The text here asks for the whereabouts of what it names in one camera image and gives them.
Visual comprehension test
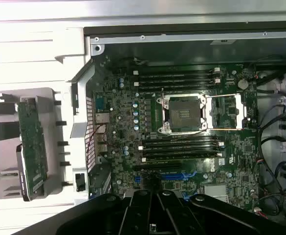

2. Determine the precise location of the blue expansion slot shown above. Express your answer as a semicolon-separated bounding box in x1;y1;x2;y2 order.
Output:
133;173;198;184

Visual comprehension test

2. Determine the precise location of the black expansion slot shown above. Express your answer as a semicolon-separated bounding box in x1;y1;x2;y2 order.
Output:
133;164;183;172

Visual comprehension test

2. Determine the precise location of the black ram slot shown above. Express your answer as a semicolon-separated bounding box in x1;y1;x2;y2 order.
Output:
132;74;221;81
138;153;225;162
132;85;221;91
138;137;225;143
138;147;225;154
138;142;225;149
132;69;221;75
132;80;221;86

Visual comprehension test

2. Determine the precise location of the silver chipset heat sink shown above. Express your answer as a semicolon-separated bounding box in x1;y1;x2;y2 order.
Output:
204;184;227;201

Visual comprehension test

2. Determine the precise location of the green motherboard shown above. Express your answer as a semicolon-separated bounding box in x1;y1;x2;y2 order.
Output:
93;56;261;216

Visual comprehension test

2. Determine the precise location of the thin metal locking lever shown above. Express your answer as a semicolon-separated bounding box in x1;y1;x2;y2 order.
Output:
205;92;242;96
168;127;244;136

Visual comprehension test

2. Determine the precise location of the cpu socket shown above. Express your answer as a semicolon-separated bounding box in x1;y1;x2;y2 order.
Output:
157;94;207;135

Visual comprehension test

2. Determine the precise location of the silver socket cover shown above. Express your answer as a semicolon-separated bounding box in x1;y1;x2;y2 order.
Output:
204;94;247;130

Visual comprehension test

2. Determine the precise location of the gray printed parts rack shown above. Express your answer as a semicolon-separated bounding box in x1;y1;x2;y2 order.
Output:
0;87;55;202

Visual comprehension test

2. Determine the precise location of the round coin battery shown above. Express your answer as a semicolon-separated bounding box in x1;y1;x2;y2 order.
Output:
237;78;249;90

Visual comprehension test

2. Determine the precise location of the open black pc case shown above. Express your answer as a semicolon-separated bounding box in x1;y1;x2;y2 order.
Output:
54;19;286;235

